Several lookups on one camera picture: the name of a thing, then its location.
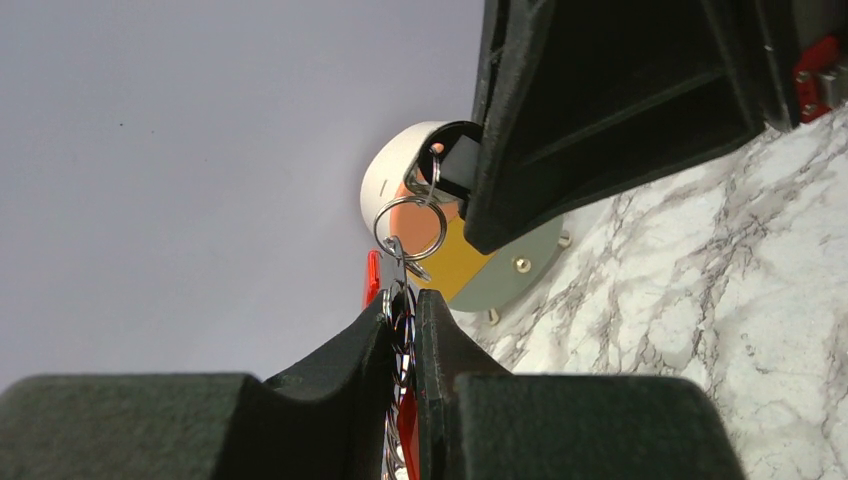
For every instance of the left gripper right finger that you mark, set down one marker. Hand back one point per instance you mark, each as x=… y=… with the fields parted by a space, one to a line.
x=479 y=421

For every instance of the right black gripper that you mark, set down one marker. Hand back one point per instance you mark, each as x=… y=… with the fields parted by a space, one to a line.
x=582 y=100

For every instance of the silver spiral keyring holder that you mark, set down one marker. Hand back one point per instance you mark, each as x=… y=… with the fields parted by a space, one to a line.
x=399 y=302

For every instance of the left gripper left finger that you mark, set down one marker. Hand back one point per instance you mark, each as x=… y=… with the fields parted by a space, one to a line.
x=321 y=418

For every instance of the red round key tag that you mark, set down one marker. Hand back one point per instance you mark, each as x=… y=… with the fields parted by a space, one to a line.
x=372 y=284

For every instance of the red oval key tag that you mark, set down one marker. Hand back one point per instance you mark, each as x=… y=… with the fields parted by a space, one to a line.
x=408 y=432

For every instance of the black head silver key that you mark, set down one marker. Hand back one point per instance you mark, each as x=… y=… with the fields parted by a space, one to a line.
x=445 y=162

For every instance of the round tricolour drawer box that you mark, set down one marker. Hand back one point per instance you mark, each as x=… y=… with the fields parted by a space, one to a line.
x=432 y=237

